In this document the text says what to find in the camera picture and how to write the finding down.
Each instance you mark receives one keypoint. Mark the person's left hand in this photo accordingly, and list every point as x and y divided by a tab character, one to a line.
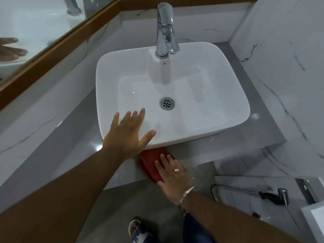
126	136

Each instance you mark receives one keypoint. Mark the person's right hand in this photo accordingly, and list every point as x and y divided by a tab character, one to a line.
174	183

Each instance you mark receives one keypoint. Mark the person's right middle finger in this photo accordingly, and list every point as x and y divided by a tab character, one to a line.
165	163

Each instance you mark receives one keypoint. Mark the person's left middle finger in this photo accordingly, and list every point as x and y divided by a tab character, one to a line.
134	118

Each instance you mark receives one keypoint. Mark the person's left little finger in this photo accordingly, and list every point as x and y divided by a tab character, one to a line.
115	121

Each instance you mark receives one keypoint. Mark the person's left thumb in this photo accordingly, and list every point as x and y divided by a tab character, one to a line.
148	138

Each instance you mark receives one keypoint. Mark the person's right little finger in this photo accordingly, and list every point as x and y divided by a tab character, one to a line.
180	170

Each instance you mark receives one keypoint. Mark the person's right thumb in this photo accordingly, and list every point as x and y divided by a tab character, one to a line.
161	183

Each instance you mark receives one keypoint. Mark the red cleaning cloth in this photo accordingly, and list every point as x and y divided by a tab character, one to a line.
148	162

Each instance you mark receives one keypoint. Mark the person's left forearm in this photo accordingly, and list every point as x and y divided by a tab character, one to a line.
63	197

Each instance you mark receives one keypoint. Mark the person's right forearm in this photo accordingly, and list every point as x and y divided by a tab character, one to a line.
227	222

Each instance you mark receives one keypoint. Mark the chrome basin drain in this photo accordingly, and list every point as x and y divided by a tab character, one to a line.
167	103

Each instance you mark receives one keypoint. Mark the white and blue slipper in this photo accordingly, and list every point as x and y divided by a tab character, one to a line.
138	231

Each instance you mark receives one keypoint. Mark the blue trouser leg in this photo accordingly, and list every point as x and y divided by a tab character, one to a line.
193	231

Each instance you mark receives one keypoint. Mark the white ceramic wash basin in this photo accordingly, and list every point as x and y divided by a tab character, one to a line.
202	83

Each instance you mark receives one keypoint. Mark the chrome basin faucet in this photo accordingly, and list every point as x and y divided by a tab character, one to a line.
165	30

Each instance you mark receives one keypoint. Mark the chrome bidet sprayer head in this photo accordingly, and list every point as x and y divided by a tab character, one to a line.
277	194

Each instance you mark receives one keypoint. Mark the wooden framed mirror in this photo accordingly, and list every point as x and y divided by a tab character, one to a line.
50	22

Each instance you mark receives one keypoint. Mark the white toilet tank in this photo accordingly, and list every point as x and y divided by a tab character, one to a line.
315	222

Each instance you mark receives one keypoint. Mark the chrome wall water valve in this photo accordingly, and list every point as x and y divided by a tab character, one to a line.
257	216

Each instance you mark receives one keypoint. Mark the grey metal wall bracket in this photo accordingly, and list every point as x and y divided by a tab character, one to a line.
305	191

